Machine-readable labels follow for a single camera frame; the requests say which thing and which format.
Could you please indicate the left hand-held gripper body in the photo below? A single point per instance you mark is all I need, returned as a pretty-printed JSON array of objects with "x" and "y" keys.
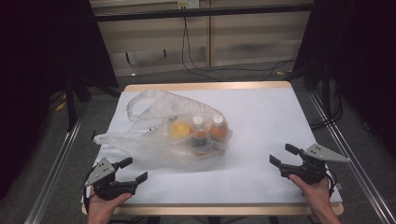
[{"x": 104, "y": 183}]

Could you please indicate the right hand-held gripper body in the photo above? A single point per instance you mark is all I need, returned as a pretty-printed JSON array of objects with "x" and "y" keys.
[{"x": 311, "y": 169}]

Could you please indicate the clear plastic bag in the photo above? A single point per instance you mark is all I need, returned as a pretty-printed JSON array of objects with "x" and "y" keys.
[{"x": 146, "y": 143}]

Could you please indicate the yellow banana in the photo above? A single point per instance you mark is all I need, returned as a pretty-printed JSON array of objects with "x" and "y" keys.
[{"x": 180, "y": 129}]

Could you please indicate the orange juice bottle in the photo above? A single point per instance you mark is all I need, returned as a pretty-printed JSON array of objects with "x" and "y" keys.
[
  {"x": 199, "y": 132},
  {"x": 218, "y": 130}
]

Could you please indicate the person's right hand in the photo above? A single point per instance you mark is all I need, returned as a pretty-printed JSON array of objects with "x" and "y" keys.
[{"x": 314, "y": 193}]

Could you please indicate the person's left hand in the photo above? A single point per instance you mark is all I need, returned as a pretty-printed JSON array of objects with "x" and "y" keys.
[{"x": 102, "y": 208}]

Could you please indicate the white table sheet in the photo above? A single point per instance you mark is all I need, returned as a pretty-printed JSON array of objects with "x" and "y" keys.
[{"x": 264, "y": 124}]

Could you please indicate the small black stick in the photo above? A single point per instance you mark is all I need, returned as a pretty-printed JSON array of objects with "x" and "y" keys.
[{"x": 93, "y": 134}]

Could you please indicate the black stand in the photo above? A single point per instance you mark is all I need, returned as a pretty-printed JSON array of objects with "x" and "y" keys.
[
  {"x": 70, "y": 102},
  {"x": 325, "y": 90}
]

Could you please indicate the wooden table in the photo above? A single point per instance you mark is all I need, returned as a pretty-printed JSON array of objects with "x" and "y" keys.
[{"x": 205, "y": 86}]

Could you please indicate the black curtain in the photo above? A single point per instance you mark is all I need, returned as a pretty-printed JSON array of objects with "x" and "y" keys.
[
  {"x": 40, "y": 77},
  {"x": 358, "y": 62}
]

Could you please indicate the black horizontal bar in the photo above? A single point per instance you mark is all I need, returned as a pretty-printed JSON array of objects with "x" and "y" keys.
[{"x": 199, "y": 12}]

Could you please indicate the metal floor rail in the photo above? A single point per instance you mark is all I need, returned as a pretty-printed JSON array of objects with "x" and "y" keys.
[
  {"x": 358, "y": 174},
  {"x": 53, "y": 174}
]

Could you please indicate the white wall socket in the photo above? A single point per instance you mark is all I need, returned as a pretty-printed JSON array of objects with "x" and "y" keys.
[{"x": 188, "y": 3}]

